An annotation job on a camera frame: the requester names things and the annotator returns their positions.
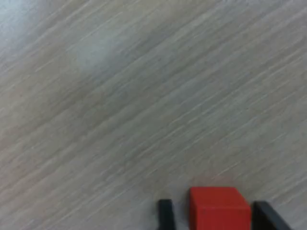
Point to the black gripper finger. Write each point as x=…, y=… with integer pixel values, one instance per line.
x=263, y=219
x=165, y=215

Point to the red cube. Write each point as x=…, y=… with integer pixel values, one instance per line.
x=216, y=210

